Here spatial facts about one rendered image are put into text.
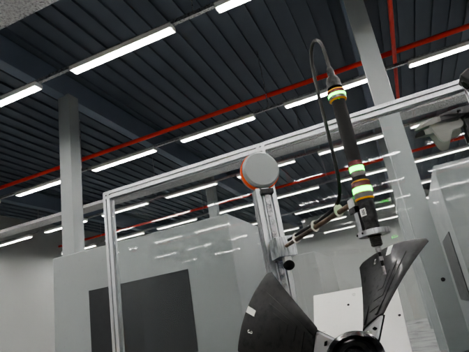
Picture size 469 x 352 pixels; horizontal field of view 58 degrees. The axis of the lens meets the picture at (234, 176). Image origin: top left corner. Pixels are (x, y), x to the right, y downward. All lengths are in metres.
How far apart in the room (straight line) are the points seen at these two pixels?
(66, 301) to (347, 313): 2.73
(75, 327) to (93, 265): 0.48
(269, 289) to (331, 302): 0.32
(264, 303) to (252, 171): 0.68
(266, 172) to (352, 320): 0.67
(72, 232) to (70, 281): 3.44
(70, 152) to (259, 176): 6.07
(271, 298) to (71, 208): 6.26
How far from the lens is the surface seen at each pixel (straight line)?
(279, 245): 1.52
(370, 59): 5.91
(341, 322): 1.37
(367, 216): 0.99
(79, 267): 3.68
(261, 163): 1.71
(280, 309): 1.11
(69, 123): 7.80
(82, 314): 3.64
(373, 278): 1.17
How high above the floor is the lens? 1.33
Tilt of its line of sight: 19 degrees up
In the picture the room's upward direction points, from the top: 10 degrees counter-clockwise
